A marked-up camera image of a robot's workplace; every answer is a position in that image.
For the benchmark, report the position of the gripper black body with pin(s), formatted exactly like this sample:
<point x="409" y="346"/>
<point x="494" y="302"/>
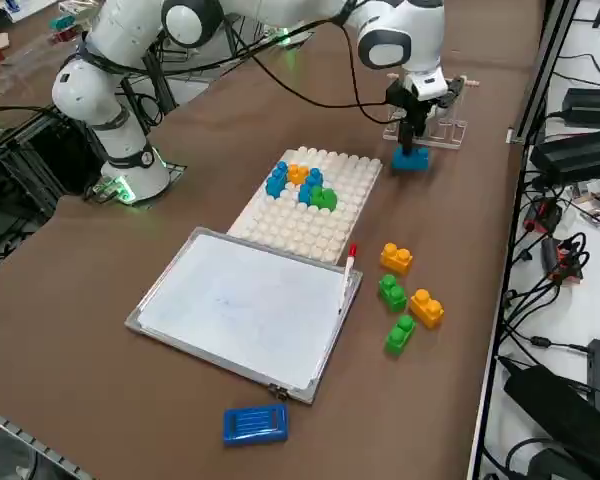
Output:
<point x="405" y="100"/>

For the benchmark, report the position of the blue three-stud block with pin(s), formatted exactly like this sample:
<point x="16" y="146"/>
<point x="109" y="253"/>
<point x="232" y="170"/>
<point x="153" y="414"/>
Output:
<point x="412" y="161"/>
<point x="277" y="181"/>
<point x="310" y="186"/>

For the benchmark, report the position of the green two-stud block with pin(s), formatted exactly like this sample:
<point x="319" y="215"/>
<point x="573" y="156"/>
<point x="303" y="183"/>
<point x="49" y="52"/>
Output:
<point x="324" y="198"/>
<point x="399" y="336"/>
<point x="392" y="294"/>

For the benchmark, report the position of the yellow two-stud block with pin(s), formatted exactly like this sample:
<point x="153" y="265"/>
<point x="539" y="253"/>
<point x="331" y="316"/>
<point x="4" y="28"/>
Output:
<point x="396" y="258"/>
<point x="296" y="174"/>

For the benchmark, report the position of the red-capped marker pen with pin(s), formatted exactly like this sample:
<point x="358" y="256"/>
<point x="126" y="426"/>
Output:
<point x="348" y="275"/>

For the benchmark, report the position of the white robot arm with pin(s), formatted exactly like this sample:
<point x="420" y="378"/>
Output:
<point x="125" y="140"/>

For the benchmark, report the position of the white studded baseplate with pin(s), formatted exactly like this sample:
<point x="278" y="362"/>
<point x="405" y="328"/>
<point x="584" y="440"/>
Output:
<point x="320" y="230"/>

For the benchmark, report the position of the blue whiteboard eraser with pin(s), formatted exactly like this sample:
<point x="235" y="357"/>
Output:
<point x="255" y="424"/>

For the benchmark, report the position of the black power strip red switches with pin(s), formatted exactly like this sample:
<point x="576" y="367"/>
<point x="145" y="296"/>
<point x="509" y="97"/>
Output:
<point x="542" y="215"/>

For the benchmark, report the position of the grey power adapter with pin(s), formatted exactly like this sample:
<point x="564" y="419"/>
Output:
<point x="575" y="155"/>

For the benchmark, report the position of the yellow block with dark sticker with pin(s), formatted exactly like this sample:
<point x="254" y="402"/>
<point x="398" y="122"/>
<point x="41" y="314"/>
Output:
<point x="426" y="308"/>

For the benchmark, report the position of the black power adapter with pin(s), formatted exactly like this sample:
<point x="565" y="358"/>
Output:
<point x="590" y="107"/>
<point x="555" y="405"/>

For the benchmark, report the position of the orange black device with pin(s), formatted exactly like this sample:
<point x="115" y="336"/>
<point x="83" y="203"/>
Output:
<point x="565" y="260"/>

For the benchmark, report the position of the oblong wrist camera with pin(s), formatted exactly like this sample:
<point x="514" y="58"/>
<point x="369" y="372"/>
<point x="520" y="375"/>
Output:
<point x="452" y="94"/>

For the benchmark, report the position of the upright aluminium post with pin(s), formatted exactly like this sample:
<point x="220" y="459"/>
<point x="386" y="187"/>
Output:
<point x="545" y="70"/>

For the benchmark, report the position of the whiteboard with silver frame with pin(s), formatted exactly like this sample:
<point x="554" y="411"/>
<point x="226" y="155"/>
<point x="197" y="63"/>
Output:
<point x="245" y="310"/>

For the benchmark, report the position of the black frame under table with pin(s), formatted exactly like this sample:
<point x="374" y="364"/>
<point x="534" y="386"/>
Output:
<point x="25" y="160"/>

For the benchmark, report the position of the grey slotted edge rail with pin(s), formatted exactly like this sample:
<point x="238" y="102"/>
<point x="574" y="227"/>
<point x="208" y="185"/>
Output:
<point x="30" y="440"/>

